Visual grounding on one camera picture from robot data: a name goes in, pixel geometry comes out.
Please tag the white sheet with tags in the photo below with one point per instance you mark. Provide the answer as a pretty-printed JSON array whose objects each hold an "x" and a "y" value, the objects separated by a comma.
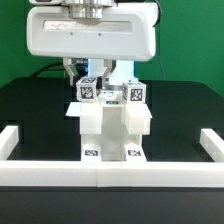
[{"x": 74, "y": 109}]

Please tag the white chair back piece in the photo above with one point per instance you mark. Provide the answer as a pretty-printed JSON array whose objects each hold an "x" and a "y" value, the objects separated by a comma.
[{"x": 100, "y": 117}]

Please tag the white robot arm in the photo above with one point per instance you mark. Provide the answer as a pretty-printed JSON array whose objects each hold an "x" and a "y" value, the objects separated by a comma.
[{"x": 89, "y": 9}]

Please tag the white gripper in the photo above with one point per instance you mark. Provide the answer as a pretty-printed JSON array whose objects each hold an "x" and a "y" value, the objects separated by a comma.
[{"x": 124, "y": 32}]

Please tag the white chair seat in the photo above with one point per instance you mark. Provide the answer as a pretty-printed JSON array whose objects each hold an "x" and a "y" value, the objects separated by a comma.
[{"x": 104, "y": 136}]

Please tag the white U-shaped fence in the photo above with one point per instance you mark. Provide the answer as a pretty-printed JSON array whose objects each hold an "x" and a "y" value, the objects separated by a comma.
[{"x": 111, "y": 174}]

